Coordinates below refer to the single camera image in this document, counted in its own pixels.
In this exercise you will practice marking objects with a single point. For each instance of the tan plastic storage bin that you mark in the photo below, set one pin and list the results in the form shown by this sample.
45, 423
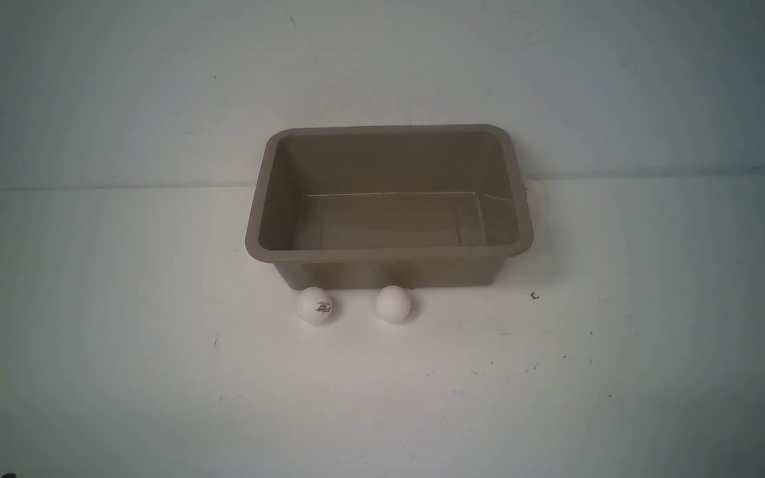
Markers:
369, 206

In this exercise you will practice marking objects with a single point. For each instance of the white ball with logo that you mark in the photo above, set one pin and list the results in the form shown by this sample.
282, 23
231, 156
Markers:
314, 305

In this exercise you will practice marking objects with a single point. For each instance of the plain white table-tennis ball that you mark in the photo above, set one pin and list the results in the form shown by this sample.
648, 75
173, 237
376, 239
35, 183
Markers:
393, 304

